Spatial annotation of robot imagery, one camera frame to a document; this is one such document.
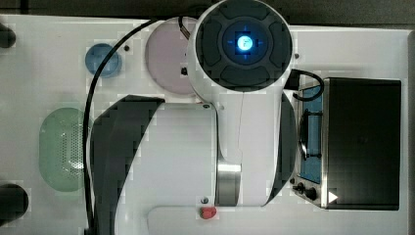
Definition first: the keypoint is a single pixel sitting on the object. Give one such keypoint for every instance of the pink round plate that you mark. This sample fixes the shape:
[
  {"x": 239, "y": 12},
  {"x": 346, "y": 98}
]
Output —
[{"x": 166, "y": 58}]

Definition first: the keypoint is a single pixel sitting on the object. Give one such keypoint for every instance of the red felt strawberry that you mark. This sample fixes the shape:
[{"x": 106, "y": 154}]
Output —
[{"x": 208, "y": 212}]

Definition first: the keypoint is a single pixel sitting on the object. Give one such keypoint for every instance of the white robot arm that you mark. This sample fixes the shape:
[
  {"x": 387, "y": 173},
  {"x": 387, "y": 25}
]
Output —
[{"x": 234, "y": 148}]

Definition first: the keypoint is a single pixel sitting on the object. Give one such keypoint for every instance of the black post upper left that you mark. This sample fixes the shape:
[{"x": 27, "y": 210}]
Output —
[{"x": 7, "y": 37}]

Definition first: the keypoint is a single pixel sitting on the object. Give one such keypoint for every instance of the black post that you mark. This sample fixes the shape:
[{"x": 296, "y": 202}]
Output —
[
  {"x": 7, "y": 37},
  {"x": 13, "y": 203}
]

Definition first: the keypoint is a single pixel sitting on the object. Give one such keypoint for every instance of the green perforated strainer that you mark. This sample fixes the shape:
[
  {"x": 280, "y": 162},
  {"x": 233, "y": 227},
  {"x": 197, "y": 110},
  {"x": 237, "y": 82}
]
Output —
[{"x": 60, "y": 150}]

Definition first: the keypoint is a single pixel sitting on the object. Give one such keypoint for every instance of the black post lower left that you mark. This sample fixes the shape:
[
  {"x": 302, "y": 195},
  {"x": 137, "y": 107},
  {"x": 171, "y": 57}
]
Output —
[{"x": 13, "y": 203}]

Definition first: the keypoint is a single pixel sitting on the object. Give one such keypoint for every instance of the blue plastic cup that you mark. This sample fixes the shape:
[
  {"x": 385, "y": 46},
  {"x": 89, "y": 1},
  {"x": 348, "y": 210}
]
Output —
[{"x": 96, "y": 55}]

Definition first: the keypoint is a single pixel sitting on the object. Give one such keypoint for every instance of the stainless steel toaster oven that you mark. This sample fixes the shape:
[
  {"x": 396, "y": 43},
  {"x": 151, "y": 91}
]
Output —
[{"x": 349, "y": 144}]

